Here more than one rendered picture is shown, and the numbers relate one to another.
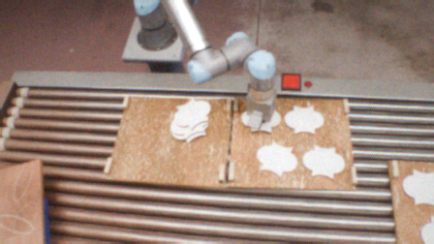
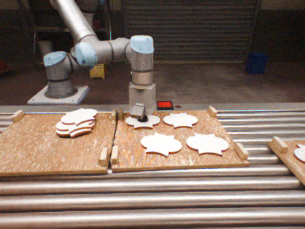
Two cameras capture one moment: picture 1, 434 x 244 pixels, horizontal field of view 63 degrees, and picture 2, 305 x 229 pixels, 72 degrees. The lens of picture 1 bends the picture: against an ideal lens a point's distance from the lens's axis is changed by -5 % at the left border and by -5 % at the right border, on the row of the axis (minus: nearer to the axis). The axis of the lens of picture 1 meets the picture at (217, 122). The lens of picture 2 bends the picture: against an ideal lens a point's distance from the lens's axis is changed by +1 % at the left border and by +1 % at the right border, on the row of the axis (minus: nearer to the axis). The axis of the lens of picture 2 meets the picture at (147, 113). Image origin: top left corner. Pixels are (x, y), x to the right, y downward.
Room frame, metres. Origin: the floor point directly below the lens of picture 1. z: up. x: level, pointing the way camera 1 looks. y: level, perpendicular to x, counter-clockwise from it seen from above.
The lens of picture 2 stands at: (0.01, 0.02, 1.35)
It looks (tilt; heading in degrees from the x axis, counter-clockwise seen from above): 27 degrees down; 344
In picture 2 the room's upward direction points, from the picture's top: straight up
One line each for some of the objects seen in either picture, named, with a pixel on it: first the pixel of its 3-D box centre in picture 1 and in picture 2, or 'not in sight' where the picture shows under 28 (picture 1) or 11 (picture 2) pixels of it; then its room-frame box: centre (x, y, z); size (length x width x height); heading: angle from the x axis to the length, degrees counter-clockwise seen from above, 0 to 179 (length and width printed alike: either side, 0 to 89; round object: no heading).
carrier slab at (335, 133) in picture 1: (291, 141); (171, 134); (0.60, -0.24, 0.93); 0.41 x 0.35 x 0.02; 77
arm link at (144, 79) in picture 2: (261, 87); (141, 76); (0.70, -0.15, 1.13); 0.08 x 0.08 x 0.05
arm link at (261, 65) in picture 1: (261, 70); (141, 53); (0.70, -0.15, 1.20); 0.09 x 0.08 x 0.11; 20
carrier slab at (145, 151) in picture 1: (171, 137); (55, 138); (0.69, 0.17, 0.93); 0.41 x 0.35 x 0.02; 76
